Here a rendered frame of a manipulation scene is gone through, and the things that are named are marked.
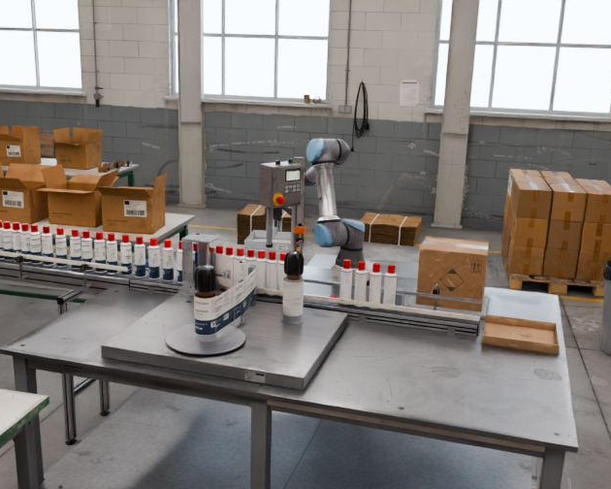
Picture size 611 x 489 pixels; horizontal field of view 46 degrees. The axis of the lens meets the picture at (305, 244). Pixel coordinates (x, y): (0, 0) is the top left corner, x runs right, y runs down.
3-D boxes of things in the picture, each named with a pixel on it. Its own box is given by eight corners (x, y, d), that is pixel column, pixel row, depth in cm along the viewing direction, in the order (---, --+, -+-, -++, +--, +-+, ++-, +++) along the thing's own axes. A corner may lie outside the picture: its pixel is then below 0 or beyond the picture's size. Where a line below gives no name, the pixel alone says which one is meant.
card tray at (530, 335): (481, 343, 295) (482, 335, 294) (484, 322, 319) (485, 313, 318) (558, 354, 287) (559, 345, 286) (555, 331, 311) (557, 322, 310)
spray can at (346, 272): (337, 305, 320) (339, 261, 315) (340, 301, 325) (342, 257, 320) (349, 306, 319) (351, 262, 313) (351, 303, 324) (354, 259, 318)
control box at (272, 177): (258, 205, 327) (259, 163, 322) (288, 201, 337) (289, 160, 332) (272, 209, 319) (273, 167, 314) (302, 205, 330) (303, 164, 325)
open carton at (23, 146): (-16, 166, 695) (-18, 127, 686) (13, 160, 735) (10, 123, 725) (19, 169, 686) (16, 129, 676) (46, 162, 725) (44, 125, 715)
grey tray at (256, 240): (244, 249, 382) (244, 240, 381) (253, 238, 401) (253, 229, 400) (294, 252, 378) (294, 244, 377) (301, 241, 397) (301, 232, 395)
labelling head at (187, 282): (181, 294, 327) (180, 239, 320) (193, 285, 339) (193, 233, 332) (209, 297, 323) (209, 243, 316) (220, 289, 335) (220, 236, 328)
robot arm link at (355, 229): (368, 247, 363) (370, 221, 360) (345, 249, 356) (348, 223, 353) (354, 242, 373) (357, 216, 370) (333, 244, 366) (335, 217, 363)
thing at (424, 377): (-1, 353, 276) (-1, 348, 276) (176, 253, 415) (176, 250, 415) (577, 453, 220) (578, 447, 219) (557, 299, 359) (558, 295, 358)
